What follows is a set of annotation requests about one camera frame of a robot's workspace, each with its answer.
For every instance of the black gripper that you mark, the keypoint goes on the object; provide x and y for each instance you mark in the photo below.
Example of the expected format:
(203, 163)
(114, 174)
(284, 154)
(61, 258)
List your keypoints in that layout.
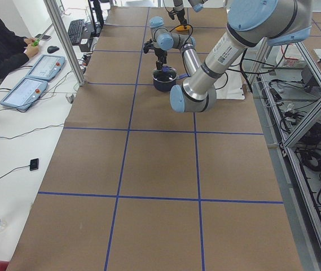
(180, 15)
(160, 53)

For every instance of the yellow corn cob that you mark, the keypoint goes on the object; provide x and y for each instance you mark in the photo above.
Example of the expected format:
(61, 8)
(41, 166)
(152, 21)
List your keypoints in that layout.
(182, 28)

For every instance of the glass pot lid blue knob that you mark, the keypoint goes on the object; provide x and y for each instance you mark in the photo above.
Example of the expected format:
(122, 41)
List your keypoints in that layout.
(166, 74)

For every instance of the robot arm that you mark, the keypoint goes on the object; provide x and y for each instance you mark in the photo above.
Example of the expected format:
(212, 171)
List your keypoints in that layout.
(281, 22)
(196, 5)

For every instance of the dark blue saucepan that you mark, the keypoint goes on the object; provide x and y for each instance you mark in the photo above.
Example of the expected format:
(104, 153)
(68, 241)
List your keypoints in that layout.
(167, 86)

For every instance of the black keyboard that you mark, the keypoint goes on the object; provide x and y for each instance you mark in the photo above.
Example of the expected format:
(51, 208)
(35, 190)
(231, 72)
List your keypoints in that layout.
(75, 31)

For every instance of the black computer mouse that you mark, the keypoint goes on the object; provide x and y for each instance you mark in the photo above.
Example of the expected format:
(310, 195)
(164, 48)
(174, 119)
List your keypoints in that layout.
(52, 49)

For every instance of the upper teach pendant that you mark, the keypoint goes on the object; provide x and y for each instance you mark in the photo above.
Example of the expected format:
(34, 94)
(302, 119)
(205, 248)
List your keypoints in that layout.
(47, 67)

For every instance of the teach pendant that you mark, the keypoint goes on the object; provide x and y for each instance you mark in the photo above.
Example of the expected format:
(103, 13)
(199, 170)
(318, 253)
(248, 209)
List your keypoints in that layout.
(24, 93)
(47, 67)

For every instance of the black smartphone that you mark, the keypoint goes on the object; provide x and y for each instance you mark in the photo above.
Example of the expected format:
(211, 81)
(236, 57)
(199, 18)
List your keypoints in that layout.
(43, 37)

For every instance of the brown paper table mat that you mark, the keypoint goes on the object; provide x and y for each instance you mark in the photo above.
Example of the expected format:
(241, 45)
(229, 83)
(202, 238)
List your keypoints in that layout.
(133, 185)

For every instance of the lower teach pendant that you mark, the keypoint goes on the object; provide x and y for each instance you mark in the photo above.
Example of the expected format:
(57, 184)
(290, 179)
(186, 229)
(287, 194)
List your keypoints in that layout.
(24, 93)

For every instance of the black small device on table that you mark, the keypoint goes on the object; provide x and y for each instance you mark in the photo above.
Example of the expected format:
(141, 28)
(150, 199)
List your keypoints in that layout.
(34, 164)

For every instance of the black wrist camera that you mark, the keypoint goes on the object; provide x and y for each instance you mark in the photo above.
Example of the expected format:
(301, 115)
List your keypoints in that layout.
(172, 14)

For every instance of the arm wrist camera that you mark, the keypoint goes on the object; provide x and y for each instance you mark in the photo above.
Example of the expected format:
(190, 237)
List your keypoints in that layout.
(148, 46)

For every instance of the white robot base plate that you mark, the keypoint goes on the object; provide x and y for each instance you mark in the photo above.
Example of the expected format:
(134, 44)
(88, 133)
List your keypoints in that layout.
(230, 86)

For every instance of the aluminium frame post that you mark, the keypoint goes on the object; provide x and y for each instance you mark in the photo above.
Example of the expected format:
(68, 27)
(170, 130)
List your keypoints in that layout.
(60, 29)

